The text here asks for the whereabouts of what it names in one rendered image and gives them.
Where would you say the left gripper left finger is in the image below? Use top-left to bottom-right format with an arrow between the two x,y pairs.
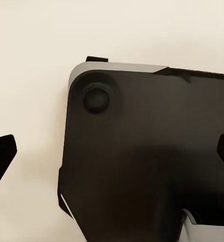
0,134 -> 17,180

